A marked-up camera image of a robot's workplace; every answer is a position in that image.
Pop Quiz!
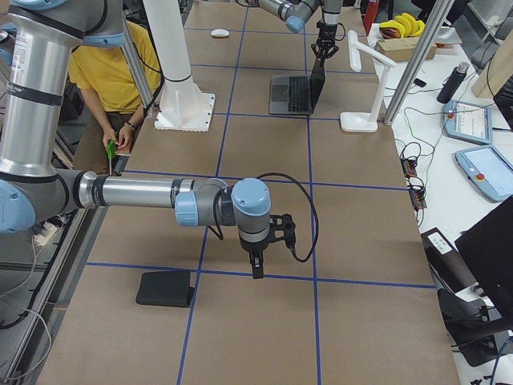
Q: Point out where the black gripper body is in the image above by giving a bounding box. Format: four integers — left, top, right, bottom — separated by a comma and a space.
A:
317, 22, 337, 47
240, 238, 268, 261

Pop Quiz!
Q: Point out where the grey laptop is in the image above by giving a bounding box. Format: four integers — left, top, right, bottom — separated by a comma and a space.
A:
269, 59, 325, 116

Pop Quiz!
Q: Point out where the black mouse pad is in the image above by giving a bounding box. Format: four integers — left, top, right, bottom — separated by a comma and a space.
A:
135, 270, 195, 308

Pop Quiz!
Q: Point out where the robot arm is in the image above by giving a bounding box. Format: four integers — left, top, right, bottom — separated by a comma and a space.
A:
1, 1, 271, 278
236, 0, 343, 64

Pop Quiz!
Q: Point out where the white desk lamp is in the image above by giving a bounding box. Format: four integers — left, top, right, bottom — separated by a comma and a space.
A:
340, 30, 396, 133

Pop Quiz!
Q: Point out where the white computer mouse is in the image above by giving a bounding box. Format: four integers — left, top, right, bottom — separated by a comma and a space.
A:
211, 29, 230, 39

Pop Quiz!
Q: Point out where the cardboard box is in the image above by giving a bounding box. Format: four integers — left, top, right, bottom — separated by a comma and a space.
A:
374, 37, 420, 62

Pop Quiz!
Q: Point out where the bunch of bananas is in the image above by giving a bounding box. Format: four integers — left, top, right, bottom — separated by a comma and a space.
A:
378, 13, 426, 39

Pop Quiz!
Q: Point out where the small black square device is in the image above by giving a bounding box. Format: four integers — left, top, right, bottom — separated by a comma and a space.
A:
413, 79, 426, 87

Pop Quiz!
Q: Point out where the black water bottle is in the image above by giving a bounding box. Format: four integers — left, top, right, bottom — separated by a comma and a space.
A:
436, 62, 470, 104

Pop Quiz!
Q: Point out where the orange circuit board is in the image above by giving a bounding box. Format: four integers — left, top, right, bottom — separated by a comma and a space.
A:
400, 157, 418, 178

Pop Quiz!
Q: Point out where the blue teach pendant far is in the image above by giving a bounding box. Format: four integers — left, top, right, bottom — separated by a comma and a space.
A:
442, 99, 493, 144

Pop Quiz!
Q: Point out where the blue teach pendant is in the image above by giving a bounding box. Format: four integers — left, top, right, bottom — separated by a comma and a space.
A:
442, 99, 493, 144
454, 144, 512, 202

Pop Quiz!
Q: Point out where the blue teach pendant near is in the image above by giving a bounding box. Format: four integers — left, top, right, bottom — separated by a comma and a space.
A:
454, 144, 512, 202

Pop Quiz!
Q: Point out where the person in yellow shirt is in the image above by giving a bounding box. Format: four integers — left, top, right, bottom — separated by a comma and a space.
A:
69, 45, 144, 175

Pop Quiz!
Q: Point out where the white power strip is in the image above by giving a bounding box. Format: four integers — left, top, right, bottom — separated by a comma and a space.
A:
33, 222, 59, 247

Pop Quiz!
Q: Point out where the black monitor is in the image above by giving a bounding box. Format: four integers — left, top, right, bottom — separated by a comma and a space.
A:
455, 197, 512, 316

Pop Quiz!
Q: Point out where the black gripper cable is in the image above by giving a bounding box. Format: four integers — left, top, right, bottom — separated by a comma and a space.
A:
256, 172, 321, 262

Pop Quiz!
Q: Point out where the aluminium frame post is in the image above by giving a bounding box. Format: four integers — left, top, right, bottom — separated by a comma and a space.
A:
383, 0, 454, 126

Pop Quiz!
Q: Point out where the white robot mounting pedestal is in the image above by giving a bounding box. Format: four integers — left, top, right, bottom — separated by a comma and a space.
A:
152, 1, 216, 132

